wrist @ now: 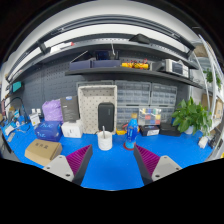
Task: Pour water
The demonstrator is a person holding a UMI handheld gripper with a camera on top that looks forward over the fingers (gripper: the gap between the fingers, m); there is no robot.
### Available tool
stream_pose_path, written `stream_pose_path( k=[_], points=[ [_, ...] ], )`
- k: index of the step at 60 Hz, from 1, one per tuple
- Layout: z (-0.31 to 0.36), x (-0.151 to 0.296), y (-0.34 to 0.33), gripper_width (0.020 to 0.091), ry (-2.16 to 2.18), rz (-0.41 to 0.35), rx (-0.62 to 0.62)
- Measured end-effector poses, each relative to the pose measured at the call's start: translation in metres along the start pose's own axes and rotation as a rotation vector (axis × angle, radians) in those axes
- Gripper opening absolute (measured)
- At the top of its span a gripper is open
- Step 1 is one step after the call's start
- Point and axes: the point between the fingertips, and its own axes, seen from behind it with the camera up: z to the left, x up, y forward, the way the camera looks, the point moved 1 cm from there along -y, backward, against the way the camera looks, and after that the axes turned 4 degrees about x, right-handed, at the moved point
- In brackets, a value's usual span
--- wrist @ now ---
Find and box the flat black case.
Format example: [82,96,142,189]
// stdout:
[159,122,183,137]

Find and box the green potted plant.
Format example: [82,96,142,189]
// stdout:
[171,96,213,135]

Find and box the yellow multimeter with red leads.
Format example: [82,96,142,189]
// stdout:
[115,123,129,136]

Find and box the white metal rack unit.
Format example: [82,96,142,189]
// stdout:
[191,31,224,134]

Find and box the teal plastic holder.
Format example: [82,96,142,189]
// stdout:
[10,81,23,93]

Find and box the black zip case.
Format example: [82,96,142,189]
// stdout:
[97,102,116,133]

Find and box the black wall shelf unit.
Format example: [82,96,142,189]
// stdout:
[64,33,204,89]

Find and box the purple plastic bag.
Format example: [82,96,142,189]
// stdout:
[41,99,64,123]

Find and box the black box with white label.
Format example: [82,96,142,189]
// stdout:
[139,124,161,137]

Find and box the blue printed carton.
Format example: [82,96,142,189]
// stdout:
[34,120,63,142]

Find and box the blue drink bottle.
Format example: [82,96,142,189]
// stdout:
[124,112,139,150]

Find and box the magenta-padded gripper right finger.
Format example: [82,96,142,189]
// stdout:
[133,144,183,186]

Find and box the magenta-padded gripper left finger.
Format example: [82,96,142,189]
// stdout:
[42,144,94,186]

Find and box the white perforated tray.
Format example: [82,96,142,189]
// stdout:
[77,84,118,135]

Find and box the brown cardboard box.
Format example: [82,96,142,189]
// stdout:
[24,138,63,167]

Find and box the small white printed carton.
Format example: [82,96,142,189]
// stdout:
[29,113,42,127]

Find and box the grey small-drawer cabinet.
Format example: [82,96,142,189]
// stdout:
[115,105,176,129]
[150,83,178,107]
[115,80,152,107]

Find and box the small white charger block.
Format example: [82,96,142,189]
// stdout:
[197,135,210,149]

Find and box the small white box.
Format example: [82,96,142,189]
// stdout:
[60,119,84,139]

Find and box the clear organizer with coloured parts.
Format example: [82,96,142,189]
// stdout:
[137,106,162,127]

